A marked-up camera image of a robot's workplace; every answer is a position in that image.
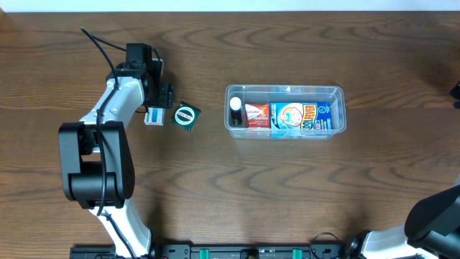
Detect white Panadol box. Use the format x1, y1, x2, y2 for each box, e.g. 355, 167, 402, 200
144, 107, 165, 126

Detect small dark medicine bottle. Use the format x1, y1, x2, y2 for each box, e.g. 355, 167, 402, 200
229, 96, 242, 126

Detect red Panadol ActiFast box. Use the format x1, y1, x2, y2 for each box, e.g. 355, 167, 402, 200
245, 104, 270, 129

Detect blue Cool Fever box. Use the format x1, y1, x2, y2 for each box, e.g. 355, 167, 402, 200
270, 102, 332, 138

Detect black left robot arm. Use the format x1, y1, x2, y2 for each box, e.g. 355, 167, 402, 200
58, 43, 173, 258

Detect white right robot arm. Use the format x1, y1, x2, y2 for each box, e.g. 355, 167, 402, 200
347, 181, 459, 259

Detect clear plastic container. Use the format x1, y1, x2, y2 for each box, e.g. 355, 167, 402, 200
224, 85, 347, 140

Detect green Zam-Buk box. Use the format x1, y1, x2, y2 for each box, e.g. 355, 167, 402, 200
170, 102, 201, 132

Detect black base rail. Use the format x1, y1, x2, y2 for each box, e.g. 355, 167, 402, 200
70, 232, 432, 259

